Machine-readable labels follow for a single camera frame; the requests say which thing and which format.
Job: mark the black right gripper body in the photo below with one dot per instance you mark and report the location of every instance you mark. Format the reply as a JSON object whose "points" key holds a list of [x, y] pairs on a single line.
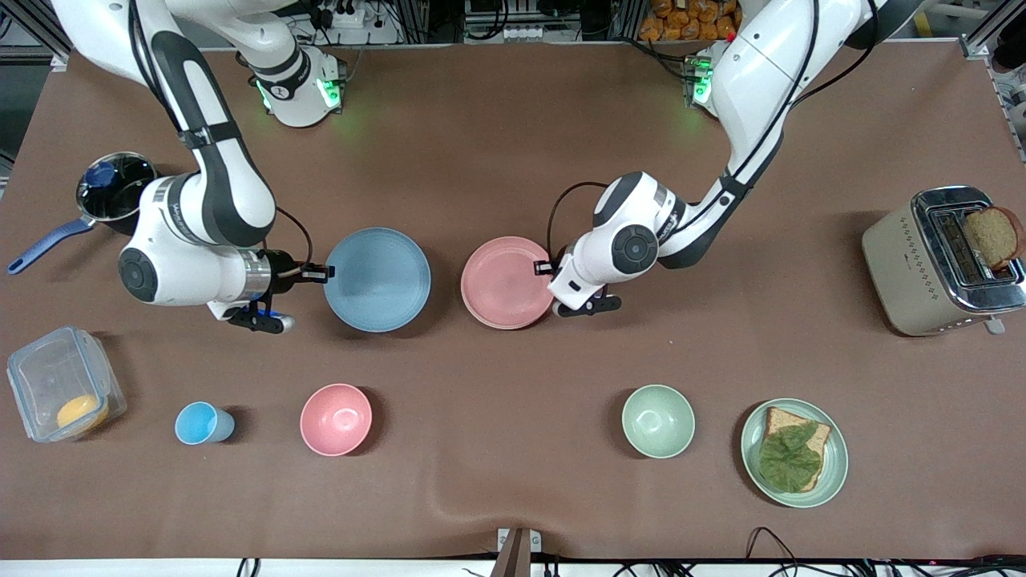
{"points": [[284, 271]]}

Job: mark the pink plate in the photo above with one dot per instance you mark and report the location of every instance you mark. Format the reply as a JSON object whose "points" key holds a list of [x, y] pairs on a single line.
{"points": [[501, 284]]}

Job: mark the blue plate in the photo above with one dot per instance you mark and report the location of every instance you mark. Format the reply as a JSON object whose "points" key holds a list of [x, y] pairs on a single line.
{"points": [[377, 280]]}

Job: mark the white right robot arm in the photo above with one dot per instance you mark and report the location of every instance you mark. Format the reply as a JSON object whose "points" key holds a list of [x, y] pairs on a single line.
{"points": [[232, 192]]}

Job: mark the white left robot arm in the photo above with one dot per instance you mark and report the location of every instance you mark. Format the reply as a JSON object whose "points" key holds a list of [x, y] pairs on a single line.
{"points": [[761, 72]]}

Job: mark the brown table cover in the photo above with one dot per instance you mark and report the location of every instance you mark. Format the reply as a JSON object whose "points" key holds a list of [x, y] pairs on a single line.
{"points": [[513, 160]]}

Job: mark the pink bowl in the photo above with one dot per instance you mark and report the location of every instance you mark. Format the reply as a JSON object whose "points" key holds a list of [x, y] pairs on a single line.
{"points": [[336, 419]]}

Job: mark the blue cup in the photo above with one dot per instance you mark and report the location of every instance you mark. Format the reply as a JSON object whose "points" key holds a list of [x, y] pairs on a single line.
{"points": [[199, 423]]}

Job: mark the green bowl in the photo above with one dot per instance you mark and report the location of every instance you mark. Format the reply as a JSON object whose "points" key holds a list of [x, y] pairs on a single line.
{"points": [[658, 421]]}

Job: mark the orange round food piece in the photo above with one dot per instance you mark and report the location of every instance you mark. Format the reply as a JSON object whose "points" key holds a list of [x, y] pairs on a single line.
{"points": [[82, 412]]}

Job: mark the clear plastic food container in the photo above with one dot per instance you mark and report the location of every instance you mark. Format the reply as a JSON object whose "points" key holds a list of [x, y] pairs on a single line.
{"points": [[48, 377]]}

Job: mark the white power strip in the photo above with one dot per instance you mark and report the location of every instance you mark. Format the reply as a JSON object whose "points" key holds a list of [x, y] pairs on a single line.
{"points": [[343, 16]]}

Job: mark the orange snack bag pile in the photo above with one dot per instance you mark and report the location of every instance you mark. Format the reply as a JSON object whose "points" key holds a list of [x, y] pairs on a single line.
{"points": [[689, 20]]}

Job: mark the green lettuce leaf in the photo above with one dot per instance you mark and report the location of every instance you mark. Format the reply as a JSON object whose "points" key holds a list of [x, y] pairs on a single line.
{"points": [[789, 461]]}

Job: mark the bread slice with lettuce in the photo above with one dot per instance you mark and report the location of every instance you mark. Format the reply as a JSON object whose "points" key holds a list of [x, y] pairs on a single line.
{"points": [[817, 437]]}

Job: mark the green plate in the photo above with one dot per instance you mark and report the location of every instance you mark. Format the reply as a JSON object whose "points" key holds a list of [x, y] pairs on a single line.
{"points": [[836, 465]]}

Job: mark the beige and chrome toaster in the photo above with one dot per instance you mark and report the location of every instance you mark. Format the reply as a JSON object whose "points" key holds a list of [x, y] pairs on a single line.
{"points": [[906, 272]]}

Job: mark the brown toast slice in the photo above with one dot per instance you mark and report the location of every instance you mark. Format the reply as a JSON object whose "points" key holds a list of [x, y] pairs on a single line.
{"points": [[994, 236]]}

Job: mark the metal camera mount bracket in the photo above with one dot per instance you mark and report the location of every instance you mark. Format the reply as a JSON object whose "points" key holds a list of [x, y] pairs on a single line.
{"points": [[519, 549]]}

